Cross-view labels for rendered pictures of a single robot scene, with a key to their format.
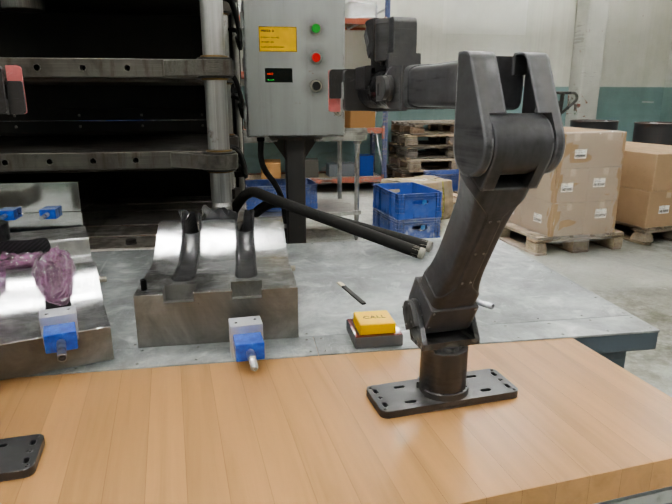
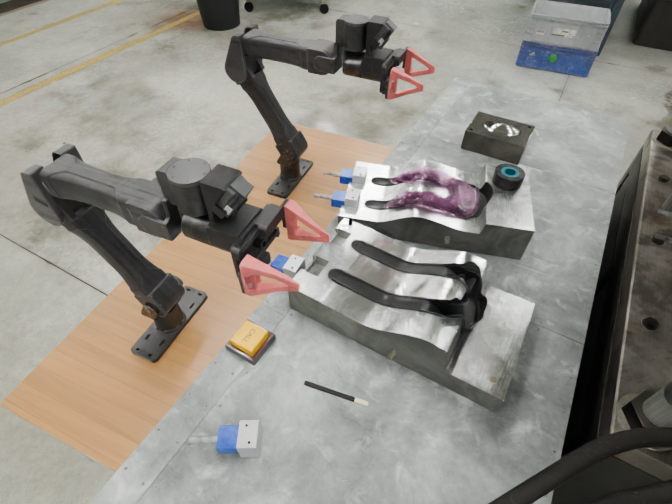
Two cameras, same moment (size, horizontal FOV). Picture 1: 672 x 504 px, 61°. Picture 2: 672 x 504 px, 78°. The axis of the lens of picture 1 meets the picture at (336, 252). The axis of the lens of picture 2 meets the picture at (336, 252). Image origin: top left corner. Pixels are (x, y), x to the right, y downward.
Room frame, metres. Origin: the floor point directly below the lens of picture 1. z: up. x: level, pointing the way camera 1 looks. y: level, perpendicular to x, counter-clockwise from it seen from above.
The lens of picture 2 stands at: (1.33, -0.31, 1.63)
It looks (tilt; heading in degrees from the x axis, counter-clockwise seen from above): 48 degrees down; 130
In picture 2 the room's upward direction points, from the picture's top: straight up
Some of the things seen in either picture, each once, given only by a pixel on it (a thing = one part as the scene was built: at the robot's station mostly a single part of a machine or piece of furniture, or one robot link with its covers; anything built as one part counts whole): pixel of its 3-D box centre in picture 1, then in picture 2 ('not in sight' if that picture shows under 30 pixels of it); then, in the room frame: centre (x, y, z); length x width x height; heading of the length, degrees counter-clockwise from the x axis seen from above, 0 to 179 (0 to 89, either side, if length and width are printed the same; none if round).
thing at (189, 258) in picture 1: (215, 240); (409, 277); (1.09, 0.24, 0.92); 0.35 x 0.16 x 0.09; 9
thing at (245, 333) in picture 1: (249, 349); (278, 263); (0.78, 0.13, 0.83); 0.13 x 0.05 x 0.05; 15
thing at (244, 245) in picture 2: (378, 90); (242, 236); (0.96, -0.07, 1.20); 0.10 x 0.07 x 0.07; 106
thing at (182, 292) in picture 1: (180, 299); (338, 241); (0.88, 0.26, 0.87); 0.05 x 0.05 x 0.04; 9
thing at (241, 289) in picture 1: (247, 295); (315, 270); (0.89, 0.15, 0.87); 0.05 x 0.05 x 0.04; 9
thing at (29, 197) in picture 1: (57, 198); not in sight; (1.81, 0.90, 0.87); 0.50 x 0.27 x 0.17; 9
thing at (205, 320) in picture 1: (222, 261); (410, 296); (1.11, 0.23, 0.87); 0.50 x 0.26 x 0.14; 9
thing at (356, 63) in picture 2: not in sight; (356, 61); (0.73, 0.49, 1.21); 0.07 x 0.06 x 0.07; 16
